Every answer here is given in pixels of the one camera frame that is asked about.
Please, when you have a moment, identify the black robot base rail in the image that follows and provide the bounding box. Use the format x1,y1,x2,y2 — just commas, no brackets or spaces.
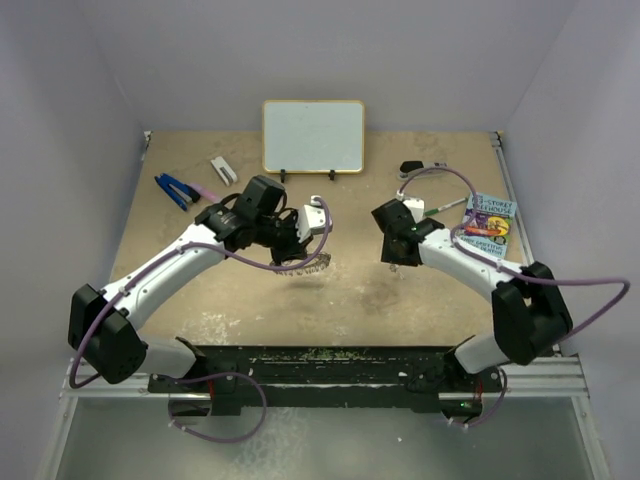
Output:
148,345,503,417

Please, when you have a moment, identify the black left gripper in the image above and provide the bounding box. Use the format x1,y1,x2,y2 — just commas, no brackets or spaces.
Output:
253,209,313,267

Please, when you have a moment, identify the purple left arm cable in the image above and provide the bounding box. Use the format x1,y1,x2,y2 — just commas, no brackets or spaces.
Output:
68,197,332,390

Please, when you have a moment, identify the green whiteboard marker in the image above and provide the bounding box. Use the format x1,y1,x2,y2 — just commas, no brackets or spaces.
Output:
423,197,468,217

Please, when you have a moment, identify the small whiteboard on stand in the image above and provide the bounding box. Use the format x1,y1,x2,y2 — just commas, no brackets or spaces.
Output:
262,100,366,174

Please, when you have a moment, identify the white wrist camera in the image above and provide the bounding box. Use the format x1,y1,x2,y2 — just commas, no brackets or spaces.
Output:
396,191,425,223
296,195,333,243

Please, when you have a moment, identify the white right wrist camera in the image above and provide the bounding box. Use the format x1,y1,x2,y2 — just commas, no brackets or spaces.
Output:
396,191,425,223

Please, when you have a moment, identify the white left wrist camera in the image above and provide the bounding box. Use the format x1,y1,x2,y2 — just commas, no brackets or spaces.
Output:
296,195,333,243

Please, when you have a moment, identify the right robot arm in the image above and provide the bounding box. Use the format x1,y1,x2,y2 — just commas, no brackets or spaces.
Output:
372,199,573,391

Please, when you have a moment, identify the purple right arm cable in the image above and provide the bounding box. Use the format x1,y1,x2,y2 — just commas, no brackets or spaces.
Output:
397,166,632,351

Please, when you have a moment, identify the pink eraser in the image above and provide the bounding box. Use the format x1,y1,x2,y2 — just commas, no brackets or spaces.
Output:
191,184,221,203

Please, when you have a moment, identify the black and grey stapler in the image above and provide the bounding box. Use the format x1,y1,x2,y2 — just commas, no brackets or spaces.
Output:
396,160,448,182

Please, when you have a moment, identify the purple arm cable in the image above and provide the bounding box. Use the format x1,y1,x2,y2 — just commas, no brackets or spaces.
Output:
68,197,332,390
397,166,632,351

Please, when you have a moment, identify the silver key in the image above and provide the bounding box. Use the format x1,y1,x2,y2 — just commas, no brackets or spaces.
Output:
389,264,405,279

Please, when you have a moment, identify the blue stapler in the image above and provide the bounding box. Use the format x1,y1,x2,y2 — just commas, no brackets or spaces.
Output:
154,173,201,211

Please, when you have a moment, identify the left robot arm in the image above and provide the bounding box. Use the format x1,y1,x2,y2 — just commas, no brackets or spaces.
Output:
68,175,331,392

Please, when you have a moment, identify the blue treehouse book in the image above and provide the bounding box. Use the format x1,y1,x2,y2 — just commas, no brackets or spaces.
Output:
457,192,517,259

